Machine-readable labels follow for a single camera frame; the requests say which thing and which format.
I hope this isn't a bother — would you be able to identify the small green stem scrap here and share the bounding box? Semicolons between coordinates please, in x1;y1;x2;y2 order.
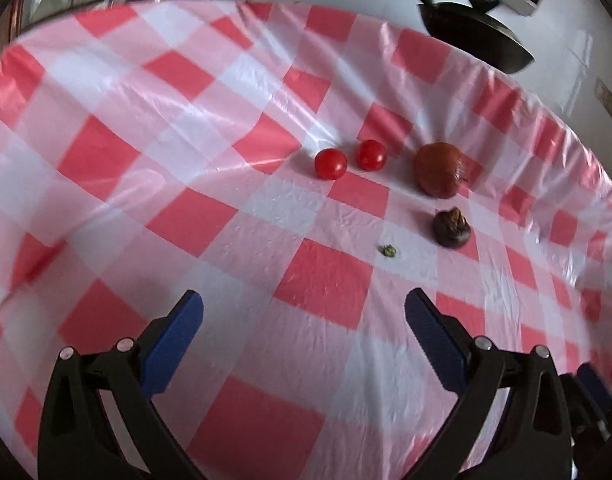
379;245;397;258

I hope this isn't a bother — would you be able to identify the brown red passion fruit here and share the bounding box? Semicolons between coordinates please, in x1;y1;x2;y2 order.
413;142;470;200

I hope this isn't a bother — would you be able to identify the red cherry tomato left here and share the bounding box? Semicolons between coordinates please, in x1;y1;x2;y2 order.
356;139;387;172

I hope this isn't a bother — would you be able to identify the red cherry tomato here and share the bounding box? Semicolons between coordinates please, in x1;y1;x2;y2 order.
356;139;387;172
313;148;348;180

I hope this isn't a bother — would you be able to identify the red white checkered tablecloth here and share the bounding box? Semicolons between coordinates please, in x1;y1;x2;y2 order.
0;0;612;479

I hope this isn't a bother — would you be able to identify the red cherry tomato front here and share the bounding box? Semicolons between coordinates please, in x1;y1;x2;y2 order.
313;148;348;180

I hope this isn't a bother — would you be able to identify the black frying pan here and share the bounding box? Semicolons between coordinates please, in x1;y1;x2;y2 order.
419;0;534;75

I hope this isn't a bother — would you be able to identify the wall power outlet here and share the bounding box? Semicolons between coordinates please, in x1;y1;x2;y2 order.
594;78;612;118

